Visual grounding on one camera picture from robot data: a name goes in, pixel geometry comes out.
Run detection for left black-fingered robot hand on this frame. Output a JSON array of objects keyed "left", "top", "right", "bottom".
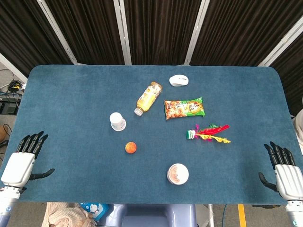
[{"left": 0, "top": 131, "right": 55, "bottom": 188}]

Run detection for right black-fingered robot hand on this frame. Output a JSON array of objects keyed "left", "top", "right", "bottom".
[{"left": 258, "top": 141, "right": 303, "bottom": 202}]

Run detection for white paper cup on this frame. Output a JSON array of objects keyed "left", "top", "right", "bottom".
[{"left": 109, "top": 112, "right": 127, "bottom": 131}]

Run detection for lavender robot base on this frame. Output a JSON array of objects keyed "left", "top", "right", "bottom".
[{"left": 98, "top": 203, "right": 197, "bottom": 227}]

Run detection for orange ball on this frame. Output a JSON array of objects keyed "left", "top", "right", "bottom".
[{"left": 125, "top": 141, "right": 137, "bottom": 154}]

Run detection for beige knitted cloth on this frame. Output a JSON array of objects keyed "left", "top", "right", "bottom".
[{"left": 44, "top": 202, "right": 98, "bottom": 227}]

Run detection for white metal stand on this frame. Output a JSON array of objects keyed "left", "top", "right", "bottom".
[{"left": 196, "top": 204, "right": 215, "bottom": 227}]

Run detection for blue cartoon package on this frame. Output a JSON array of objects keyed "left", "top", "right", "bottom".
[{"left": 79, "top": 202, "right": 111, "bottom": 222}]

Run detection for blue table mat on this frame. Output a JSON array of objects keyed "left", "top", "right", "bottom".
[{"left": 4, "top": 65, "right": 300, "bottom": 206}]

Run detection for colourful feather shuttlecock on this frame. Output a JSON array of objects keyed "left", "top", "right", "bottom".
[{"left": 186, "top": 123, "right": 232, "bottom": 144}]

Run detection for clear tub of rubber bands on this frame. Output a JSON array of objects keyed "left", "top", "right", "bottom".
[{"left": 167, "top": 163, "right": 190, "bottom": 185}]

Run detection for green orange snack bag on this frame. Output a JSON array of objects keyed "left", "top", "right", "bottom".
[{"left": 163, "top": 96, "right": 206, "bottom": 121}]

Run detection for yellow drink bottle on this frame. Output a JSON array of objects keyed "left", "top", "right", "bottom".
[{"left": 134, "top": 81, "right": 163, "bottom": 116}]

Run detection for white computer mouse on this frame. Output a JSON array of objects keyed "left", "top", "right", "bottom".
[{"left": 169, "top": 74, "right": 190, "bottom": 87}]

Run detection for dark brown pleated curtain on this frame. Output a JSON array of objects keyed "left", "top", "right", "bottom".
[{"left": 0, "top": 0, "right": 303, "bottom": 117}]

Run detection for bundle of floor cables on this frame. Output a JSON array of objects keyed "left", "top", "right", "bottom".
[{"left": 0, "top": 79, "right": 27, "bottom": 114}]

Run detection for white partition post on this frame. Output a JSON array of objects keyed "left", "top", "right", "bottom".
[
  {"left": 258, "top": 16, "right": 303, "bottom": 67},
  {"left": 113, "top": 0, "right": 132, "bottom": 66},
  {"left": 36, "top": 0, "right": 80, "bottom": 65},
  {"left": 184, "top": 0, "right": 211, "bottom": 66},
  {"left": 0, "top": 52, "right": 28, "bottom": 84}
]

